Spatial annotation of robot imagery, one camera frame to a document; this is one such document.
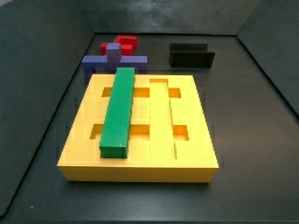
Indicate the dark blue long bar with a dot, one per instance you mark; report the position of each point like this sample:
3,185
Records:
118,142

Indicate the yellow slotted board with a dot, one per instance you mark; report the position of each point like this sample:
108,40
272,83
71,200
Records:
170,146

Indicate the green long bar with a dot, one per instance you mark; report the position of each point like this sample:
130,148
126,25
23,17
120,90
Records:
118,116

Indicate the purple cross-shaped block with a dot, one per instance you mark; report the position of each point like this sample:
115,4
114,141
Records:
112,60

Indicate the red cross-shaped block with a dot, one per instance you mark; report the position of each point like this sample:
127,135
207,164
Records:
128,44

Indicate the black angle bracket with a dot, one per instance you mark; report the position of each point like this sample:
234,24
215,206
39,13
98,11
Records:
190,55

